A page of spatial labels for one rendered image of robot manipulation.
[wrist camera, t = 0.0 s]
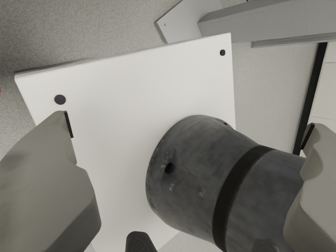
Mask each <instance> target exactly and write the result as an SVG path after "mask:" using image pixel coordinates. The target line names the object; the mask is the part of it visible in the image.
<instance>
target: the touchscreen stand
mask: <svg viewBox="0 0 336 252"><path fill-rule="evenodd" d="M154 24H155V26H156V28H157V30H158V32H159V34H160V36H161V37H162V39H163V41H164V43H165V44H170V43H175V42H180V41H185V40H190V39H195V38H201V37H207V36H213V35H219V34H225V33H230V34H231V46H233V45H234V44H235V43H244V42H253V41H261V40H270V39H279V38H288V37H297V36H306V35H315V34H323V33H332V32H336V0H251V1H247V2H244V3H240V4H237V5H233V6H230V7H226V8H222V5H221V2H220V0H181V1H180V2H179V3H177V4H176V5H175V6H174V7H172V8H171V9H170V10H169V11H168V12H166V13H165V14H164V15H163V16H161V17H160V18H159V19H158V20H157V21H155V22H154Z"/></svg>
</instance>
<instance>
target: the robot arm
mask: <svg viewBox="0 0 336 252"><path fill-rule="evenodd" d="M71 138H74V136H73V132H72V128H71V124H70V120H69V116H68V113H67V111H66V110H65V111H62V110H58V111H55V112H53V113H52V114H51V115H50V116H48V117H47V118H46V119H45V120H43V121H42V122H41V123H40V124H38V125H37V126H36V127H35V128H33V129H32V130H31V131H29V132H28V133H27V134H26V135H24V136H23V137H22V138H21V139H20V140H19V141H18V142H17V143H16V144H15V145H14V146H13V147H12V148H11V149H10V150H9V151H8V152H7V154H6V155H5V156H4V157H3V158H2V160H1V161H0V252H84V251H85V250H86V248H87V247H88V246H89V244H90V243H91V242H92V240H93V239H94V238H95V236H96V235H97V234H98V232H99V231H100V229H101V225H102V222H101V217H100V213H99V208H98V204H97V200H96V195H95V191H94V188H93V185H92V183H91V180H90V178H89V175H88V173H87V171H86V170H85V169H83V168H81V167H79V166H77V165H76V164H77V159H76V155H75V151H74V147H73V144H72V140H71ZM300 149H301V150H303V153H304V154H305V156H306V158H305V157H302V156H298V155H295V154H292V153H288V152H285V151H281V150H278V149H274V148H271V147H267V146H264V145H261V144H258V143H256V142H255V141H253V140H252V139H250V138H249V137H247V136H245V135H244V134H242V133H240V132H238V131H236V130H234V129H233V128H232V126H231V125H229V124H228V123H227V122H225V121H224V120H222V119H219V118H216V117H212V116H207V115H202V114H198V115H192V116H189V117H186V118H184V119H182V120H180V121H179V122H177V123H176V124H175V125H174V126H172V127H171V128H170V129H169V130H168V131H167V132H166V133H165V135H164V136H163V137H162V138H161V140H160V141H159V143H158V144H157V146H156V148H155V150H154V152H153V154H152V156H151V159H150V161H149V164H148V168H147V172H146V179H145V191H146V197H147V201H148V204H149V206H150V208H151V209H152V211H153V212H154V213H155V214H156V215H157V216H158V217H159V218H160V219H161V220H162V221H163V222H164V223H165V224H167V225H168V226H170V227H171V228H173V229H176V230H178V231H181V232H184V233H186V234H189V235H192V236H194V237H197V238H199V239H202V240H205V241H207V242H210V243H212V244H214V245H215V246H217V247H218V248H219V249H220V250H222V251H223V252H336V133H335V132H333V131H332V130H331V129H329V128H328V127H327V126H325V125H324V124H321V123H313V122H311V123H310V124H308V125H307V127H306V129H305V131H304V134H303V138H302V142H301V145H300ZM125 252H158V251H157V250H156V248H155V246H154V244H153V242H152V241H151V239H150V237H149V235H148V234H147V233H146V232H142V231H132V232H131V233H129V234H128V236H127V237H126V245H125Z"/></svg>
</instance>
